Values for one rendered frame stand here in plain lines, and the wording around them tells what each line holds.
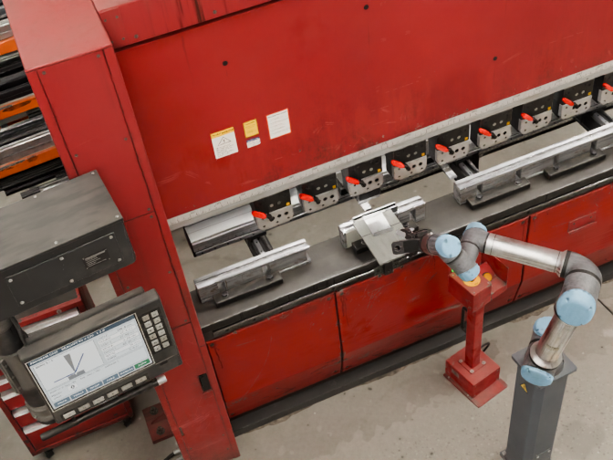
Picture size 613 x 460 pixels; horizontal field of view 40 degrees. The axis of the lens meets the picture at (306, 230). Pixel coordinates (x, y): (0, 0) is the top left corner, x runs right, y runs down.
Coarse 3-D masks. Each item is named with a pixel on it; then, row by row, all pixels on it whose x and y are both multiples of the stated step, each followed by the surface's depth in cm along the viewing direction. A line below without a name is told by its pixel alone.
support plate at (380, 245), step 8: (384, 216) 361; (392, 216) 360; (360, 224) 359; (392, 224) 358; (400, 224) 357; (360, 232) 356; (368, 232) 356; (392, 232) 354; (368, 240) 352; (376, 240) 352; (384, 240) 351; (392, 240) 351; (376, 248) 349; (384, 248) 348; (376, 256) 346; (384, 256) 345; (392, 256) 345; (400, 256) 345
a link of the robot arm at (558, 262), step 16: (480, 224) 297; (464, 240) 292; (480, 240) 292; (496, 240) 291; (512, 240) 290; (512, 256) 289; (528, 256) 287; (544, 256) 285; (560, 256) 284; (576, 256) 282; (560, 272) 284; (592, 272) 277
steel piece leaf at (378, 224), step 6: (378, 216) 361; (366, 222) 360; (372, 222) 359; (378, 222) 359; (384, 222) 358; (372, 228) 357; (378, 228) 356; (384, 228) 356; (390, 228) 354; (372, 234) 354; (378, 234) 353
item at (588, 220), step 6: (582, 216) 401; (588, 216) 403; (594, 216) 404; (570, 222) 400; (576, 222) 401; (582, 222) 403; (588, 222) 406; (594, 222) 405; (570, 228) 403; (576, 228) 405; (582, 228) 404; (570, 234) 403
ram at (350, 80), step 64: (320, 0) 279; (384, 0) 289; (448, 0) 300; (512, 0) 312; (576, 0) 324; (128, 64) 267; (192, 64) 276; (256, 64) 286; (320, 64) 296; (384, 64) 308; (448, 64) 320; (512, 64) 333; (576, 64) 348; (192, 128) 292; (320, 128) 315; (384, 128) 328; (448, 128) 342; (192, 192) 311
